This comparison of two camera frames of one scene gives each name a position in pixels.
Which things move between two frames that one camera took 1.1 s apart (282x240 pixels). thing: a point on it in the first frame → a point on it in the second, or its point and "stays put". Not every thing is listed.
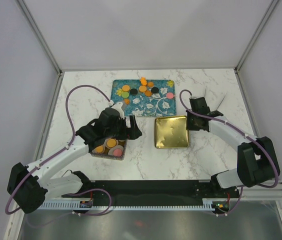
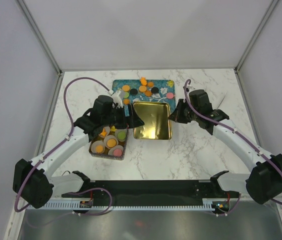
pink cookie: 117,152 stays put
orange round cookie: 99,149 stays put
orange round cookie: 111,143 stays put
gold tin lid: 171,132 → 155,116
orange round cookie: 142,88 stays put
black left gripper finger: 135,132 → 131,119
